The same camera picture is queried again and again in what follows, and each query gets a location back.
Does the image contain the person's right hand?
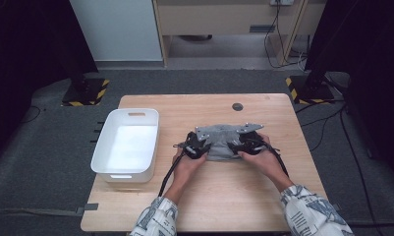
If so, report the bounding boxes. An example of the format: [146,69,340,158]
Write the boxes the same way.
[237,134,292,193]

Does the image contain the black hanging power cable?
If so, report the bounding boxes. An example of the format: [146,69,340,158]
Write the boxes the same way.
[263,0,306,70]

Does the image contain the thin black floor cable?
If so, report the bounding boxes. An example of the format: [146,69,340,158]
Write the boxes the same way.
[301,109,346,151]
[296,97,346,114]
[21,105,41,124]

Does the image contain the left hand-held gripper black cable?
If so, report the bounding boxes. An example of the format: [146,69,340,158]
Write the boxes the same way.
[158,142,190,198]

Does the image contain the black curtain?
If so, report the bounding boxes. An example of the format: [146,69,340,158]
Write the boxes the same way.
[0,0,99,165]
[304,0,394,185]

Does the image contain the long black floor cable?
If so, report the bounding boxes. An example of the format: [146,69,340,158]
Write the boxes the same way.
[339,104,385,236]

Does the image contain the light wooden desk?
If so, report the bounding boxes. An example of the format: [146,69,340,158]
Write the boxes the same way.
[151,0,326,68]

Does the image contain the white panel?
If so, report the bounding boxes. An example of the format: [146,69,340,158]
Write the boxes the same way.
[69,0,163,62]

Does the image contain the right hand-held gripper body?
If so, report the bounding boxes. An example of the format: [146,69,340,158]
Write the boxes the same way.
[236,122,267,155]

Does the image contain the hand-held gripper black cable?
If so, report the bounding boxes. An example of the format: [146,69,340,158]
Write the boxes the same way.
[158,142,190,198]
[266,146,290,178]

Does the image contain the right hand-held gripper black cable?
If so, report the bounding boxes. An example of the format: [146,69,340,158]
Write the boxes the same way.
[266,146,290,178]

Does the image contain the white plastic basket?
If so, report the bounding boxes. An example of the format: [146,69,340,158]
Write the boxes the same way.
[90,107,160,184]

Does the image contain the black stand with striped base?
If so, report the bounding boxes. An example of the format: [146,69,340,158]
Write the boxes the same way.
[61,73,110,107]
[285,70,336,106]

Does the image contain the person's left hand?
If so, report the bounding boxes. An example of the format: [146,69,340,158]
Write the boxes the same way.
[168,153,207,195]

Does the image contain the grey shorts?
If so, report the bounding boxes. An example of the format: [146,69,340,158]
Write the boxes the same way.
[195,123,261,162]

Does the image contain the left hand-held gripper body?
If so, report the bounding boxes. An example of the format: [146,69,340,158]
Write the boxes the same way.
[175,126,218,160]

